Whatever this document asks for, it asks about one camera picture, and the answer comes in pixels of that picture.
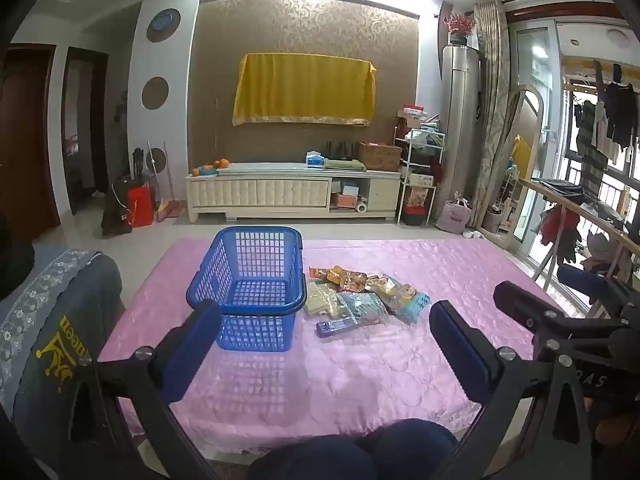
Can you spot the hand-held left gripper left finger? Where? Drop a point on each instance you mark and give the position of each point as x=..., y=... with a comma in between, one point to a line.
x=192, y=345

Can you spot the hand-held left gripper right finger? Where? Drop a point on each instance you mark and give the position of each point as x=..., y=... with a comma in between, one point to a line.
x=460, y=347

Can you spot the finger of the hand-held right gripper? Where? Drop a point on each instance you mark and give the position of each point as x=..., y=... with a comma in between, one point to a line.
x=520, y=302
x=595, y=285

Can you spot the light blue snack packet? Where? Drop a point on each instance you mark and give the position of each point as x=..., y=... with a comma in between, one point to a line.
x=412, y=307

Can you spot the blue plastic basket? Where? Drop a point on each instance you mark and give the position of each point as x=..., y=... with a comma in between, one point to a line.
x=260, y=307

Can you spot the teal snack packet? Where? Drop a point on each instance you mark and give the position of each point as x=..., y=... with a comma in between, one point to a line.
x=365, y=307

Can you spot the blue gum box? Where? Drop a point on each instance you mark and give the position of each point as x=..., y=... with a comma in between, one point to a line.
x=335, y=327

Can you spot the yellow clear snack packet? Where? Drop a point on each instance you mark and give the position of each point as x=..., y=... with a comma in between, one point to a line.
x=350, y=280

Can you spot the clear cracker packet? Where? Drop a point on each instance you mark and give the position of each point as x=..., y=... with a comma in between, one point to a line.
x=315, y=300
x=337, y=305

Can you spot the small orange snack packet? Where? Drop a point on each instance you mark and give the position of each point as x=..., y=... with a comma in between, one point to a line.
x=320, y=273

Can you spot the person's right hand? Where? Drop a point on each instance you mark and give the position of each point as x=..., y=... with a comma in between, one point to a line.
x=617, y=430

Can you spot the wooden drying rack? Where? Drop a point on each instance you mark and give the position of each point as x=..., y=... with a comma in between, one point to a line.
x=575, y=207

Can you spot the white slippers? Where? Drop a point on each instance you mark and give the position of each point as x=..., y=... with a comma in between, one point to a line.
x=472, y=234

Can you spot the pink tote bag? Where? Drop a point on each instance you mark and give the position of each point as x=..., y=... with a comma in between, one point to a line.
x=452, y=217

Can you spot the pink quilted bed cover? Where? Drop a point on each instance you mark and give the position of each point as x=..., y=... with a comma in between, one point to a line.
x=350, y=385

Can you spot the broom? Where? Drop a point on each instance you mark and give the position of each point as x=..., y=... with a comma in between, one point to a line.
x=167, y=207

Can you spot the grey-blue embroidered cover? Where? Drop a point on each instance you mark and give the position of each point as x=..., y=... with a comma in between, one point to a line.
x=50, y=320

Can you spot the person's legs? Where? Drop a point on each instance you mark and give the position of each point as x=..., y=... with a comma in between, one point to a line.
x=360, y=452

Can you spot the red paper bag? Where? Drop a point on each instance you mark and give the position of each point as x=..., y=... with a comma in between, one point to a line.
x=140, y=207

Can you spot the black bag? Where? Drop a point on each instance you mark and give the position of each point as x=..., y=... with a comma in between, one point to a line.
x=115, y=210

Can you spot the hanging clothes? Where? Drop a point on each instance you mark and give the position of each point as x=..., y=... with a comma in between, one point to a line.
x=610, y=115

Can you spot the white metal rack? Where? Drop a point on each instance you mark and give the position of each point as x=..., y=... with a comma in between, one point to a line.
x=400, y=180

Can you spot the white paper roll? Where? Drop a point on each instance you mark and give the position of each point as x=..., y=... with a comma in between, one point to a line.
x=361, y=206

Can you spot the cream tufted headboard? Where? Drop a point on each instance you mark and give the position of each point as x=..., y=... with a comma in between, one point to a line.
x=290, y=192

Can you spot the standing air conditioner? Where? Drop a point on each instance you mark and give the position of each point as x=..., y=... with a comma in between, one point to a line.
x=460, y=130

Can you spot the orange box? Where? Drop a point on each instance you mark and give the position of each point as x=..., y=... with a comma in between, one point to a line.
x=347, y=201

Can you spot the patterned curtain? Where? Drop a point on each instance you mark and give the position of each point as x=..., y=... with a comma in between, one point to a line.
x=492, y=110

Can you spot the brown cardboard box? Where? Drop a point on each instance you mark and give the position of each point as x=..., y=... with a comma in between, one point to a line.
x=380, y=156

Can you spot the green folded cloth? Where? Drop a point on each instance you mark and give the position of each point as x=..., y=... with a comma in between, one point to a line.
x=345, y=164

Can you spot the blue tissue box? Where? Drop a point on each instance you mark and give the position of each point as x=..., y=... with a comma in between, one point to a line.
x=315, y=160

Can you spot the dark wooden door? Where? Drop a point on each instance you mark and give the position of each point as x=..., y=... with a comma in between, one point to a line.
x=25, y=150

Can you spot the yellow cloth cover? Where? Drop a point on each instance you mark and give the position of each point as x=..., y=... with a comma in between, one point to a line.
x=305, y=90

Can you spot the red flower vase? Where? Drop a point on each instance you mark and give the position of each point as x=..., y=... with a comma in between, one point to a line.
x=459, y=27

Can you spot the round brown wall disc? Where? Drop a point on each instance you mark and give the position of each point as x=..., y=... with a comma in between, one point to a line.
x=155, y=92
x=159, y=160

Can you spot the round blue wall plate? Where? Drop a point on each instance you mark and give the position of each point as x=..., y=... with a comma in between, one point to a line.
x=164, y=24

